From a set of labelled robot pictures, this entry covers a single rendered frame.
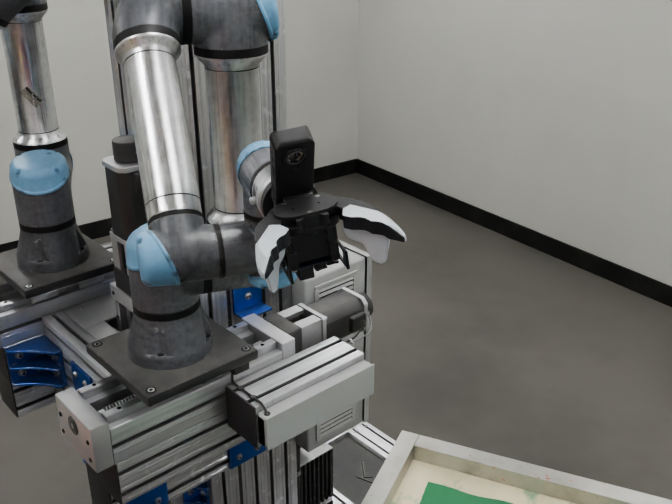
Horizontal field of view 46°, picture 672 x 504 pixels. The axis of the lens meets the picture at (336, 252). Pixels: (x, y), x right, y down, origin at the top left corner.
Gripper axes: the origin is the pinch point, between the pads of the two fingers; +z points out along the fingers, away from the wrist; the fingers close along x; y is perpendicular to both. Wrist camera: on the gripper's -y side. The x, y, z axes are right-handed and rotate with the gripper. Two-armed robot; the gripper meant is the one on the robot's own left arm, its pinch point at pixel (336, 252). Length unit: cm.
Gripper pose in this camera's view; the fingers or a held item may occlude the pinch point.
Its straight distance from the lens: 78.9
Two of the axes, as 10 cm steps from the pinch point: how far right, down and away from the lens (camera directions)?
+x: -9.4, 2.5, -2.2
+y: 1.3, 8.8, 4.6
